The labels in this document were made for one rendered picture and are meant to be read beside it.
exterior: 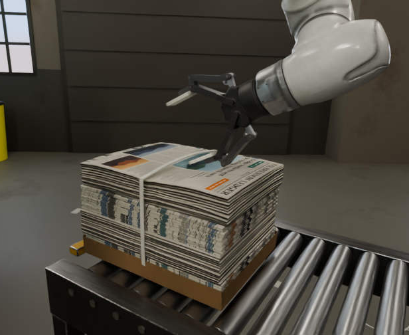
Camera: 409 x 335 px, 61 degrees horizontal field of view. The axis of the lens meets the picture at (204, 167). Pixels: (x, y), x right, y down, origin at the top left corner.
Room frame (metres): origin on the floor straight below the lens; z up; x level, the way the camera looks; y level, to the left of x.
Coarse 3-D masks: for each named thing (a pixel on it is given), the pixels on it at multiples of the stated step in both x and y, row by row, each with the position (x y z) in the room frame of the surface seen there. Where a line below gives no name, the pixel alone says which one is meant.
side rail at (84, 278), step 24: (72, 264) 0.69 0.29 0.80; (48, 288) 0.67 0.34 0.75; (72, 288) 0.63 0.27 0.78; (96, 288) 0.61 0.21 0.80; (120, 288) 0.61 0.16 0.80; (72, 312) 0.63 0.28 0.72; (96, 312) 0.59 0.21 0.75; (120, 312) 0.56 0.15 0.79; (144, 312) 0.54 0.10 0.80; (168, 312) 0.54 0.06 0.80
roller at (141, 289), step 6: (144, 282) 0.63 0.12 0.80; (150, 282) 0.64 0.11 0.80; (132, 288) 0.61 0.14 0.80; (138, 288) 0.61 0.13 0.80; (144, 288) 0.62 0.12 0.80; (150, 288) 0.62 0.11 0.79; (156, 288) 0.63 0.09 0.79; (162, 288) 0.64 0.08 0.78; (144, 294) 0.60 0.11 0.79; (150, 294) 0.61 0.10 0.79; (156, 294) 0.63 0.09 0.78
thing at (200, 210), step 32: (256, 160) 0.80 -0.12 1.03; (160, 192) 0.62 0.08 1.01; (192, 192) 0.59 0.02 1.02; (224, 192) 0.57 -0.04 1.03; (256, 192) 0.65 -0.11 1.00; (160, 224) 0.62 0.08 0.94; (192, 224) 0.58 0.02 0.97; (224, 224) 0.55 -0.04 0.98; (256, 224) 0.68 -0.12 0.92; (160, 256) 0.62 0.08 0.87; (192, 256) 0.58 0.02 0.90; (224, 256) 0.56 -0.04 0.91; (224, 288) 0.56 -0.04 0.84
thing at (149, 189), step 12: (192, 156) 0.82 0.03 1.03; (168, 168) 0.72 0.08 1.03; (180, 168) 0.72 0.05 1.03; (144, 180) 0.65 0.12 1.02; (156, 180) 0.64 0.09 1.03; (144, 192) 0.65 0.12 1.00; (156, 192) 0.63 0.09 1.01; (144, 204) 0.65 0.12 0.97; (156, 204) 0.63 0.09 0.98; (144, 216) 0.64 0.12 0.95; (132, 228) 0.65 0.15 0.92; (144, 228) 0.64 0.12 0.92
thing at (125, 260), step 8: (88, 240) 0.73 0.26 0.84; (88, 248) 0.73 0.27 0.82; (96, 248) 0.71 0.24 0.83; (104, 248) 0.70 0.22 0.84; (112, 248) 0.69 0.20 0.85; (96, 256) 0.71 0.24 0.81; (104, 256) 0.70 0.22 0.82; (112, 256) 0.69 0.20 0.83; (120, 256) 0.67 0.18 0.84; (128, 256) 0.66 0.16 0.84; (120, 264) 0.68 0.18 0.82; (128, 264) 0.66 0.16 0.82
